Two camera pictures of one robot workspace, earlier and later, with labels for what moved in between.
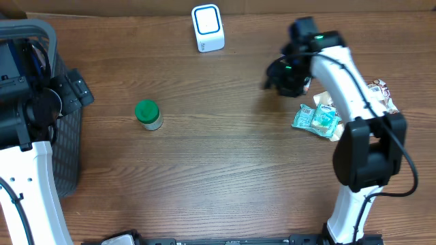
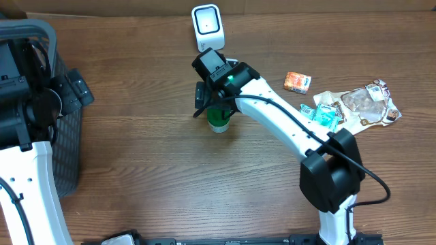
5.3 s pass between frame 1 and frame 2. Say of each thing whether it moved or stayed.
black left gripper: stayed
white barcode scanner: stayed
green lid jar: moved
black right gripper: moved
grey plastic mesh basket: stayed
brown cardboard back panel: stayed
